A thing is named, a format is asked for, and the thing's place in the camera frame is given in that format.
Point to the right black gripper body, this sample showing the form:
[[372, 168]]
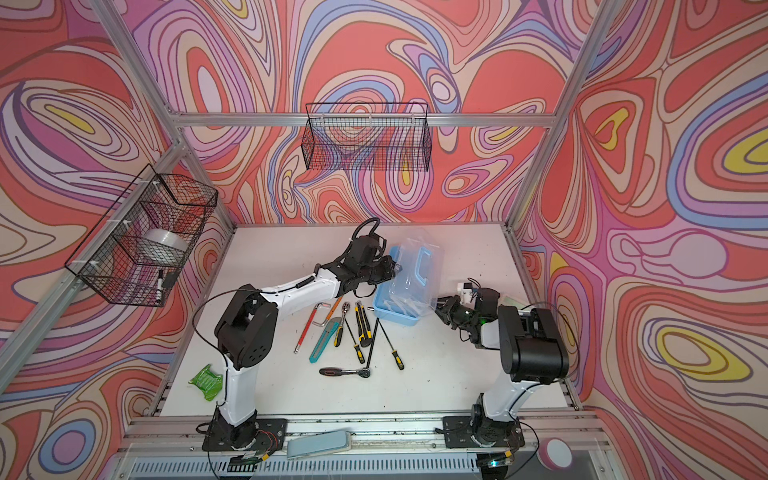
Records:
[[466, 315]]

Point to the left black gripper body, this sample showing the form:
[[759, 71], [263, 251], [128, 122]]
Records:
[[364, 276]]

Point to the blue plastic tool box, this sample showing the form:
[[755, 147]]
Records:
[[412, 294]]

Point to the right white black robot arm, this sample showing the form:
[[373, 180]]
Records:
[[532, 354]]

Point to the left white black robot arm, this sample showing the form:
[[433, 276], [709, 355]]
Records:
[[246, 330]]

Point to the pink calculator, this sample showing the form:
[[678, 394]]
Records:
[[509, 301]]

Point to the large black hex key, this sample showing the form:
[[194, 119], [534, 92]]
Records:
[[373, 343]]

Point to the teal utility knife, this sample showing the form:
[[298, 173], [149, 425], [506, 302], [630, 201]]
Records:
[[327, 335]]

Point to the yellow black utility knife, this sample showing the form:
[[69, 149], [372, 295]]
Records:
[[364, 331]]

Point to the yellow black screwdriver right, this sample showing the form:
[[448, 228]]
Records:
[[397, 358]]

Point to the black ratchet wrench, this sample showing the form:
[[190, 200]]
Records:
[[339, 372]]

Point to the green packet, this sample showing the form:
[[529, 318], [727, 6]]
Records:
[[208, 382]]

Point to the silver tape roll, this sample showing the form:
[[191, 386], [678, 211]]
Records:
[[166, 238]]

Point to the black marker pen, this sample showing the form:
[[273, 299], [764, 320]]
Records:
[[159, 291]]

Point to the red handled hex key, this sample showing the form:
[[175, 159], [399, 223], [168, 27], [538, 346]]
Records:
[[308, 324]]

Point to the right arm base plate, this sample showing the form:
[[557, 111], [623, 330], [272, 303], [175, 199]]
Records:
[[480, 432]]

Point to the back black wire basket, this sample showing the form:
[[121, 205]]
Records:
[[367, 136]]

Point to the black wire basket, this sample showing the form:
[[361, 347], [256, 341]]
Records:
[[122, 267], [367, 136]]

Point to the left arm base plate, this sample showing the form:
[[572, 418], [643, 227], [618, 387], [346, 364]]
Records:
[[260, 435]]

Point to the left black wire basket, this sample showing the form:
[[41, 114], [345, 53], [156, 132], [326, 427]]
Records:
[[122, 267]]

